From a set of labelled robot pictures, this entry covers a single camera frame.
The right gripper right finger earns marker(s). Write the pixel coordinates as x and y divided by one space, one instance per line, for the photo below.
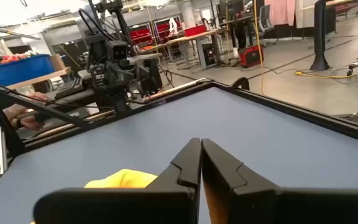
259 205

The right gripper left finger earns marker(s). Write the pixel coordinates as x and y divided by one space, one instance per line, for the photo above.
166 202

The yellow towel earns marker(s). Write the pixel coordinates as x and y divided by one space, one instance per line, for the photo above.
123 179

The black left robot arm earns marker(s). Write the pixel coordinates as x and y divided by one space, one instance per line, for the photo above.
122 23

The black keyboard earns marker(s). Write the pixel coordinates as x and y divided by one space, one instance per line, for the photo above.
70 87

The red storage bin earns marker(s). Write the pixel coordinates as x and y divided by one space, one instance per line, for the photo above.
140 36
163 29

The cardboard box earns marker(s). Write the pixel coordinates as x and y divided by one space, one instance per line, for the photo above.
57 62

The person's hand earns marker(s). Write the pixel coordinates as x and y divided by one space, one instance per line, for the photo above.
17 113
39 96

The blue-grey table mat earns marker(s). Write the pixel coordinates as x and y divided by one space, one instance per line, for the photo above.
228 130

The wooden work table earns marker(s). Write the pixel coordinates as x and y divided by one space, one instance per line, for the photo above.
191 39

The blue plastic bin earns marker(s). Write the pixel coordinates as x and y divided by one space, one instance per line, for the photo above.
17 71

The red box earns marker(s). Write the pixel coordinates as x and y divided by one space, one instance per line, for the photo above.
195 30

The white column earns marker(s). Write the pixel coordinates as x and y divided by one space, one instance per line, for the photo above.
188 14

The colourful cloth pile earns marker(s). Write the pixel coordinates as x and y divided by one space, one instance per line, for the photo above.
11 58

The black monitor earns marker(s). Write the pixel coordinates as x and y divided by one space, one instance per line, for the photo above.
230 7

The red black tool case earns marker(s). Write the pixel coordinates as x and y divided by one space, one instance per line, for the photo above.
250 56

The grey office chair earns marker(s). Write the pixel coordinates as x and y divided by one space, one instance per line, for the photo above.
265 18

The pink cloth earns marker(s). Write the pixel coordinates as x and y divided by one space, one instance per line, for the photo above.
280 12

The black pillar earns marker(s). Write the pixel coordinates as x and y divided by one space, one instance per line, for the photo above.
320 31

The white cloth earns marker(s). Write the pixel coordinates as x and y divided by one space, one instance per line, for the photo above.
306 14

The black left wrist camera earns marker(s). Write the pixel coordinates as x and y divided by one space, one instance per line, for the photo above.
117 49

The black table frame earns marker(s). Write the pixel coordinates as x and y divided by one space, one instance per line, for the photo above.
291 109

